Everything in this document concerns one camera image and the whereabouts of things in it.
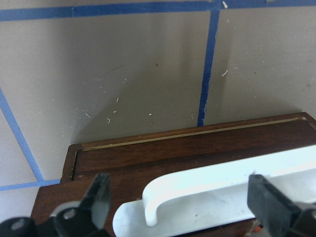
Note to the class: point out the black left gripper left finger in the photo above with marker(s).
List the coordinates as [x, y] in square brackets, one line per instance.
[87, 217]

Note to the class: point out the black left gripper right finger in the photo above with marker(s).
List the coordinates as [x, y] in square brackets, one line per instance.
[279, 216]

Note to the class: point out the light wooden drawer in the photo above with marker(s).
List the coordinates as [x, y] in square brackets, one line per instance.
[200, 198]

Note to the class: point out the dark wooden cabinet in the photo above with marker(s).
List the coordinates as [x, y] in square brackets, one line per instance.
[132, 162]

